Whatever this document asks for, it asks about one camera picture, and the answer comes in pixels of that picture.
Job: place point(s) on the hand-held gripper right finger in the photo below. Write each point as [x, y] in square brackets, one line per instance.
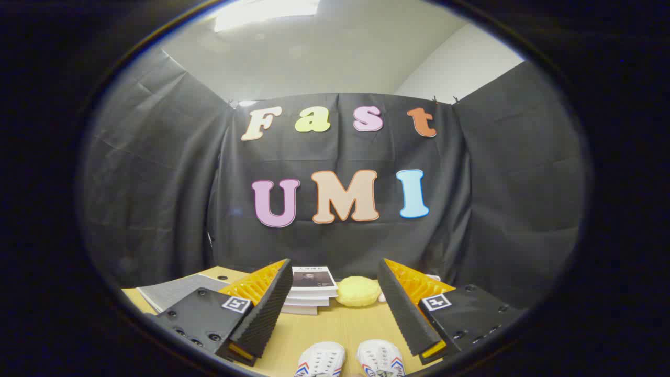
[400, 309]

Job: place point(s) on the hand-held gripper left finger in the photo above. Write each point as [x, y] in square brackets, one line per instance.
[267, 309]

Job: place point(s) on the white striped canvas shoe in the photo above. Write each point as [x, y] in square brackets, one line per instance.
[322, 361]
[381, 358]

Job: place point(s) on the green and pink plush toy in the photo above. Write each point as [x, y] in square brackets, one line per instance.
[432, 277]

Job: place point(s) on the yellow round plush toy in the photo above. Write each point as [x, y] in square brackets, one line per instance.
[358, 291]

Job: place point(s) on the black backdrop cloth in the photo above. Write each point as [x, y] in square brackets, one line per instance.
[157, 183]

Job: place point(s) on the ceiling light panel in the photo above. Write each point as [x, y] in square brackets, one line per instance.
[267, 13]

